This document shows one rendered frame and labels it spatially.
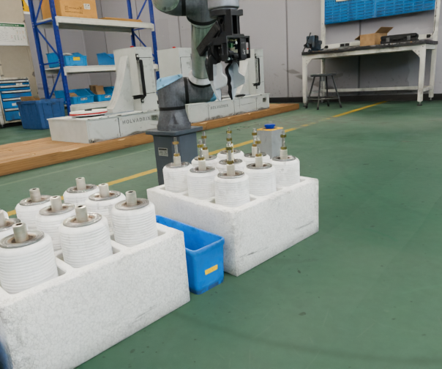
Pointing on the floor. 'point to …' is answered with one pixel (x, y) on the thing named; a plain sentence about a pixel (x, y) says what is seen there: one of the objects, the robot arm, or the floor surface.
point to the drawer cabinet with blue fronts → (6, 99)
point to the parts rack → (85, 30)
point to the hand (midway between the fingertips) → (224, 95)
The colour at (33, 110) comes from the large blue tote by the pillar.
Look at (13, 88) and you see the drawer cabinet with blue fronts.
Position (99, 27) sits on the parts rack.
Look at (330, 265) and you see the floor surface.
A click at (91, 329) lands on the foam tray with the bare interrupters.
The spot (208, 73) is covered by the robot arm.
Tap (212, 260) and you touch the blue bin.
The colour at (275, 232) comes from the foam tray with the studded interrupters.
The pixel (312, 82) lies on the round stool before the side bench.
